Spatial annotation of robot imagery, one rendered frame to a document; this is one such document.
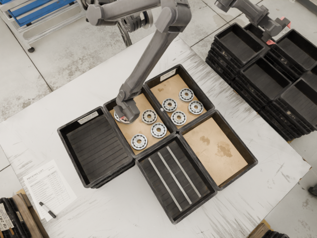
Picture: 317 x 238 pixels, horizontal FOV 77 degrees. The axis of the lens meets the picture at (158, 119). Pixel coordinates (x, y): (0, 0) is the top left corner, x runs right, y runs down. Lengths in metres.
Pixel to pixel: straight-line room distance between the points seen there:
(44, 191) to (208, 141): 1.09
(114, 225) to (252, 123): 1.18
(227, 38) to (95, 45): 1.60
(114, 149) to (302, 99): 1.71
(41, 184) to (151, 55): 1.13
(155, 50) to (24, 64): 2.40
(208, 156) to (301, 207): 1.43
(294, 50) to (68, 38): 2.62
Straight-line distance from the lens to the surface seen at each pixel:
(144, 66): 0.76
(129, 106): 0.88
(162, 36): 0.68
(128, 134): 1.29
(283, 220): 2.42
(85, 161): 1.31
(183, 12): 0.66
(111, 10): 0.87
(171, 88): 1.42
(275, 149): 1.64
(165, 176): 1.24
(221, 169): 1.31
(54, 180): 1.50
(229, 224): 1.45
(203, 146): 1.30
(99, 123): 1.35
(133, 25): 1.31
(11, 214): 2.12
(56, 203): 1.48
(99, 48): 2.77
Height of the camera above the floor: 2.06
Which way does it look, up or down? 69 degrees down
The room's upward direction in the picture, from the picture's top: 5 degrees clockwise
